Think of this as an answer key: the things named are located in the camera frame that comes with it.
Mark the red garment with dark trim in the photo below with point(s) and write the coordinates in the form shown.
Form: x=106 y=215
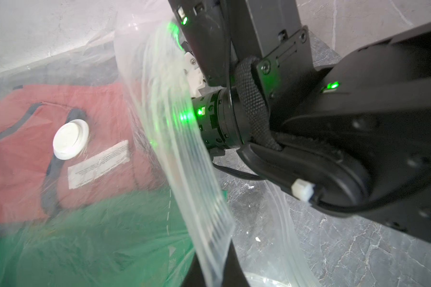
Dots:
x=35 y=184

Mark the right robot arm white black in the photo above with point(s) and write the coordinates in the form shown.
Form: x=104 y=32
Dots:
x=351 y=138

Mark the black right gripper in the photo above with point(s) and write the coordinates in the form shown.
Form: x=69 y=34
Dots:
x=219 y=114

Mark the white vacuum bag valve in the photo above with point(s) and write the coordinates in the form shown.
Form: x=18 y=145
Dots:
x=71 y=139

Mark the clear plastic vacuum bag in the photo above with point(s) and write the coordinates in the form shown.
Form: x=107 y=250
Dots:
x=140 y=52

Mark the green ribbed garment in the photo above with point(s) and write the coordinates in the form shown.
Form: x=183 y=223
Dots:
x=139 y=239

